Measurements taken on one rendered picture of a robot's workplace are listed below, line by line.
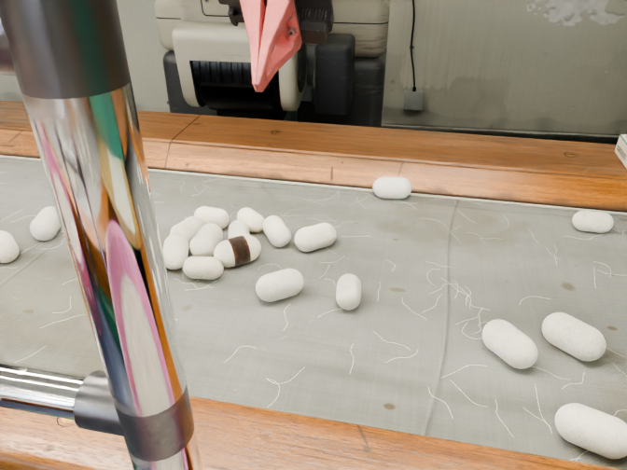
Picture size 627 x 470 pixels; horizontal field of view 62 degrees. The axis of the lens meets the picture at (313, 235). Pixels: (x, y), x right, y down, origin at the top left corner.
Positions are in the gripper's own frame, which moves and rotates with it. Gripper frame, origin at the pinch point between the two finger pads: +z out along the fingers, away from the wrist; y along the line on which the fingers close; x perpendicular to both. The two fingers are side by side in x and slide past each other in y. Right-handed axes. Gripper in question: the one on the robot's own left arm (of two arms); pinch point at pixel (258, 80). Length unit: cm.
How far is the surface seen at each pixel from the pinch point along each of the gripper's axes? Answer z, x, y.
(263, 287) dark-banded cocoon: 19.0, -4.4, 5.2
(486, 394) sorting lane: 23.7, -6.9, 20.2
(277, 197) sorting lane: 8.1, 7.6, 1.8
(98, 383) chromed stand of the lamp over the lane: 25.9, -23.0, 4.9
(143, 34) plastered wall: -112, 152, -112
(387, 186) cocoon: 5.8, 7.1, 12.3
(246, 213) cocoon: 11.8, 2.1, 0.8
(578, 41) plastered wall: -126, 155, 76
